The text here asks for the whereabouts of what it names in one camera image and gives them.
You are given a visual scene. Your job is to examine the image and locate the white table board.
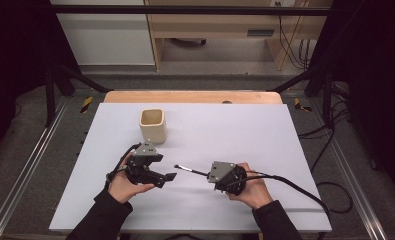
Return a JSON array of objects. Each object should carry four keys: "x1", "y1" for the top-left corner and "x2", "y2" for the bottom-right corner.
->
[{"x1": 48, "y1": 102, "x2": 333, "y2": 233}]

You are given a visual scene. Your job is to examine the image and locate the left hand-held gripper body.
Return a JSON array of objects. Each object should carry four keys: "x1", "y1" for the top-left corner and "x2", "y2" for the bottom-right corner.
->
[{"x1": 124, "y1": 141, "x2": 159, "y2": 186}]

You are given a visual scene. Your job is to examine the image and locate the right hand-held gripper cable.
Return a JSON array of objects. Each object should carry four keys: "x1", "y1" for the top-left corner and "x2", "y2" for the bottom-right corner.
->
[{"x1": 224, "y1": 170, "x2": 354, "y2": 215}]

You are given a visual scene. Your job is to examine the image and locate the black pen with silver tip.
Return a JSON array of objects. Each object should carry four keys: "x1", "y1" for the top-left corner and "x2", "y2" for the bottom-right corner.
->
[{"x1": 173, "y1": 163, "x2": 210, "y2": 177}]

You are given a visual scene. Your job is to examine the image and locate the black metal stand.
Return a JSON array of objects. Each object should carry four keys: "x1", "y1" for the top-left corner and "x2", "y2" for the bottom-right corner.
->
[
  {"x1": 44, "y1": 62, "x2": 115, "y2": 128},
  {"x1": 267, "y1": 65, "x2": 335, "y2": 127}
]

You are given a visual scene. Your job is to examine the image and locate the person's left hand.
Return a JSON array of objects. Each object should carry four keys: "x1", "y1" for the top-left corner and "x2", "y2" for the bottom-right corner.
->
[{"x1": 108, "y1": 154, "x2": 156, "y2": 205}]

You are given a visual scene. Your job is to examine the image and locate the light wooden table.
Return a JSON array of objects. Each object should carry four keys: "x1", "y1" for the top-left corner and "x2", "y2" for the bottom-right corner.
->
[{"x1": 103, "y1": 90, "x2": 284, "y2": 105}]

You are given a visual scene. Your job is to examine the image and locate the light wooden desk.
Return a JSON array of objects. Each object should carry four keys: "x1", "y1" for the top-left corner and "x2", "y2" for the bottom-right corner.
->
[{"x1": 144, "y1": 0, "x2": 333, "y2": 72}]

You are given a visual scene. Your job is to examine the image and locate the aluminium rail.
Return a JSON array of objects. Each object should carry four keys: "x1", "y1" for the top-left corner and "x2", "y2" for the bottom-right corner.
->
[
  {"x1": 0, "y1": 96, "x2": 70, "y2": 240},
  {"x1": 308, "y1": 99, "x2": 390, "y2": 240}
]

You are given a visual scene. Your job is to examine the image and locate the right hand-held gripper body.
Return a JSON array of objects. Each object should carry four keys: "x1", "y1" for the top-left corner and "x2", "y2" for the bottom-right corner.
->
[{"x1": 207, "y1": 161, "x2": 248, "y2": 196}]

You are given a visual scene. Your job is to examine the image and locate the black curtain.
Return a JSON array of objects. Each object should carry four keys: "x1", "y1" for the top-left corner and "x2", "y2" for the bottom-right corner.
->
[
  {"x1": 0, "y1": 0, "x2": 83, "y2": 164},
  {"x1": 309, "y1": 0, "x2": 395, "y2": 204}
]

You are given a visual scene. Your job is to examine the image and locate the white cabinet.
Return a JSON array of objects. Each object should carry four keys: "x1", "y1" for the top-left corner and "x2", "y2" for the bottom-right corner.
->
[{"x1": 49, "y1": 0, "x2": 156, "y2": 67}]

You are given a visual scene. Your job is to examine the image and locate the hanging black cables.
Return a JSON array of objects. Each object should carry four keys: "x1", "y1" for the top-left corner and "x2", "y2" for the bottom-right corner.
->
[{"x1": 274, "y1": 1, "x2": 312, "y2": 71}]

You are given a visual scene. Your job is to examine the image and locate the black horizontal frame bar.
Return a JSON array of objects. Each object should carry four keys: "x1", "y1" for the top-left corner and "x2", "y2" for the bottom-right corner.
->
[{"x1": 50, "y1": 4, "x2": 333, "y2": 17}]

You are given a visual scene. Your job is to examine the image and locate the beige square cup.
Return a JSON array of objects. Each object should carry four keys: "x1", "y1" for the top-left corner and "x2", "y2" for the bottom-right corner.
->
[{"x1": 138, "y1": 108, "x2": 168, "y2": 145}]

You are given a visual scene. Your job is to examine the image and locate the person's right hand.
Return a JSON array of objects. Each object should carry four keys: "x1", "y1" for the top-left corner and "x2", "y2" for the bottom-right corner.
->
[{"x1": 227, "y1": 162, "x2": 275, "y2": 210}]

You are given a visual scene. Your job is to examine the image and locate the black floor cables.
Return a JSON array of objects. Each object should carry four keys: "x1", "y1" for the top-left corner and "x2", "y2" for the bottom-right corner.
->
[{"x1": 298, "y1": 81, "x2": 353, "y2": 174}]

